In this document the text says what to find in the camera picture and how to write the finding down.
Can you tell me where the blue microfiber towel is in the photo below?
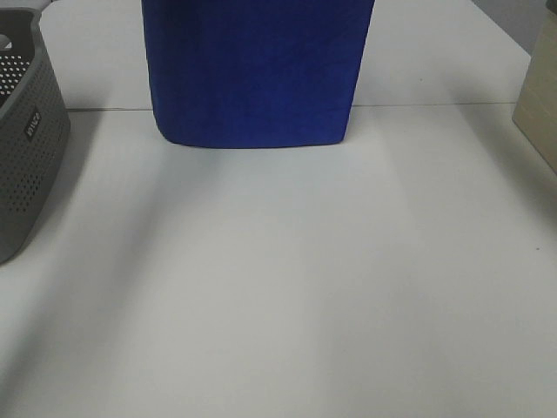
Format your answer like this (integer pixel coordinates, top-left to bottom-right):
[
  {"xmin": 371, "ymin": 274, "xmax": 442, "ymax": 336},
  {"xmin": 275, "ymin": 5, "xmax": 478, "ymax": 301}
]
[{"xmin": 141, "ymin": 0, "xmax": 373, "ymax": 149}]

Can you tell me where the grey perforated plastic basket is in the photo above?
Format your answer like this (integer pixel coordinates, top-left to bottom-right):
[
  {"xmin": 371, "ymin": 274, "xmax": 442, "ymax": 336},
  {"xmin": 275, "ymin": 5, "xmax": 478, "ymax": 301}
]
[{"xmin": 1, "ymin": 6, "xmax": 70, "ymax": 262}]

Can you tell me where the beige box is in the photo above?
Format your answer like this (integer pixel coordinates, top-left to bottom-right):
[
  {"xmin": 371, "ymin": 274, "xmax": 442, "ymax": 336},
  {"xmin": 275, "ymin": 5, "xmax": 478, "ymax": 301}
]
[{"xmin": 513, "ymin": 1, "xmax": 556, "ymax": 170}]

